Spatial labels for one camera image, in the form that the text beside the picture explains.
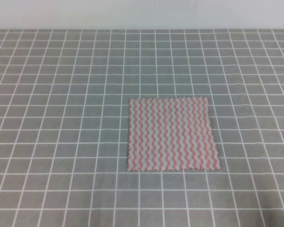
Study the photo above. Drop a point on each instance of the grey checked tablecloth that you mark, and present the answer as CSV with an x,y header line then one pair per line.
x,y
64,98

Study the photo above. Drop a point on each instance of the pink white wavy striped towel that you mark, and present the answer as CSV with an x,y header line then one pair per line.
x,y
170,134

